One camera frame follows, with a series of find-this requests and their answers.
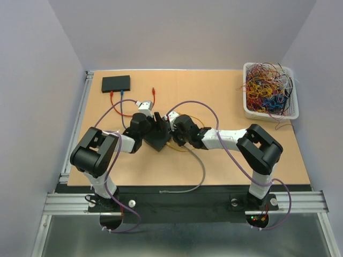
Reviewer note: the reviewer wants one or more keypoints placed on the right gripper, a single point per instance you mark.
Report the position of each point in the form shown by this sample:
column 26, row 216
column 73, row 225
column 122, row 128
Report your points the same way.
column 178, row 142

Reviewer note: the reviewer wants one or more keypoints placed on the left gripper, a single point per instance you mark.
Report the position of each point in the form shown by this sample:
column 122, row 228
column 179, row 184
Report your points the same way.
column 161, row 123

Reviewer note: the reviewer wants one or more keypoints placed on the black network switch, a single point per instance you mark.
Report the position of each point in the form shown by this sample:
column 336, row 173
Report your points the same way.
column 116, row 84
column 157, row 139

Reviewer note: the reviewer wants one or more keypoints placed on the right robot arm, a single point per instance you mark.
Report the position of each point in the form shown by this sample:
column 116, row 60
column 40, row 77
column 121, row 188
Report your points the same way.
column 260, row 150

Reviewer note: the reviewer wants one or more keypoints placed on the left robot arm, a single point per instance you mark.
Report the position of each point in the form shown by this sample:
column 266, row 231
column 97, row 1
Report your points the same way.
column 93, row 153

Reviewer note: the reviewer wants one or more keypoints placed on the white basket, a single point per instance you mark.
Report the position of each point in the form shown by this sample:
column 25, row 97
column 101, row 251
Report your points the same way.
column 269, row 92

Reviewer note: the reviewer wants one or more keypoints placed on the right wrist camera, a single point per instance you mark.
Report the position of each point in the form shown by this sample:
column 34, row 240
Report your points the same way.
column 170, row 119

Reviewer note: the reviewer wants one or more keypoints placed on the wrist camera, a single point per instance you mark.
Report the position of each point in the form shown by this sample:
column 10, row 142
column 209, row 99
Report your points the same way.
column 145, row 108
column 170, row 119

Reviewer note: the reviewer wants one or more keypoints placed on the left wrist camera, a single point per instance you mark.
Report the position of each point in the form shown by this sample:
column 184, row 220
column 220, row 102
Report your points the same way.
column 145, row 108

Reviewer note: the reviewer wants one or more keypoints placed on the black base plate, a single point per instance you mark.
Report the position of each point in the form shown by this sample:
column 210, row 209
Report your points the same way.
column 206, row 204

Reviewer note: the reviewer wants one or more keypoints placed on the aluminium left rail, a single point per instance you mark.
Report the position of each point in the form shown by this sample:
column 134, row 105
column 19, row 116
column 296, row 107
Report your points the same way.
column 66, row 168

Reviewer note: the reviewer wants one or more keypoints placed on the aluminium rail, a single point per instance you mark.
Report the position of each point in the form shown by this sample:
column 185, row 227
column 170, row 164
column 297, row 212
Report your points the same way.
column 66, row 168
column 302, row 202

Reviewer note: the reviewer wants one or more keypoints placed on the aluminium front rail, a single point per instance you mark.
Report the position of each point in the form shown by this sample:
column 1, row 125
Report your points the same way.
column 302, row 202

